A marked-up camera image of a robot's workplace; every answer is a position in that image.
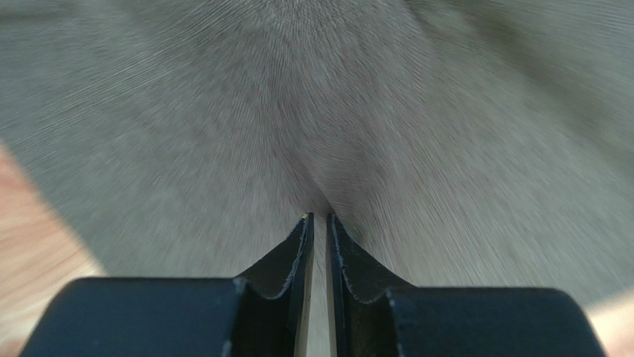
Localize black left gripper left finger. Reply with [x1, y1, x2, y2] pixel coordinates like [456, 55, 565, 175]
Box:
[234, 213, 314, 356]

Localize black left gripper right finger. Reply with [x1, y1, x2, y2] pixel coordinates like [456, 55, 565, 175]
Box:
[326, 213, 413, 357]

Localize brown cloth napkin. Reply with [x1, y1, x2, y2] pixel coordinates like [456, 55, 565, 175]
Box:
[1, 1, 633, 356]

